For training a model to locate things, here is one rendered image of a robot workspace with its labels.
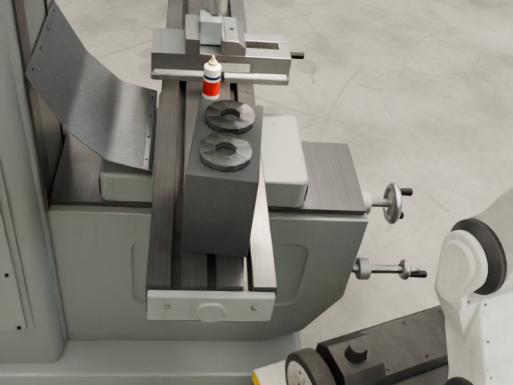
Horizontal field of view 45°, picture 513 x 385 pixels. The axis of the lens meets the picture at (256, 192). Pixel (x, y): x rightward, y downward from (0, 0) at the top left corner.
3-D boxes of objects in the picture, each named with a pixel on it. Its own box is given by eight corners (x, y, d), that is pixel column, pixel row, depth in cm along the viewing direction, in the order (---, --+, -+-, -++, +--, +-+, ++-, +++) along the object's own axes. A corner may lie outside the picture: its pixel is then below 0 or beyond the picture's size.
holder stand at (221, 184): (253, 179, 128) (265, 99, 114) (247, 258, 112) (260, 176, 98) (195, 172, 127) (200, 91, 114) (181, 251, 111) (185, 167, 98)
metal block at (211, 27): (219, 33, 155) (221, 11, 151) (221, 45, 151) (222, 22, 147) (198, 31, 154) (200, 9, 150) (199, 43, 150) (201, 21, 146)
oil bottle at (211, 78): (218, 91, 150) (221, 51, 143) (218, 101, 147) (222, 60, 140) (201, 90, 150) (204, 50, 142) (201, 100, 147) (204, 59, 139)
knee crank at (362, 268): (421, 268, 176) (428, 254, 172) (427, 285, 172) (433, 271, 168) (347, 266, 173) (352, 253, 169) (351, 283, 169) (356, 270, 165)
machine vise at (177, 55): (282, 55, 166) (288, 17, 159) (289, 85, 156) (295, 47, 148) (152, 48, 161) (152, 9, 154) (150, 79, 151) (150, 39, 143)
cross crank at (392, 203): (396, 204, 181) (408, 174, 173) (406, 233, 173) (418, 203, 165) (344, 202, 179) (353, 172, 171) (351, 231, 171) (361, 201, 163)
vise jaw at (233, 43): (241, 31, 159) (243, 17, 156) (245, 56, 150) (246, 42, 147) (218, 30, 158) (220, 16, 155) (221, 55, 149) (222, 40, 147)
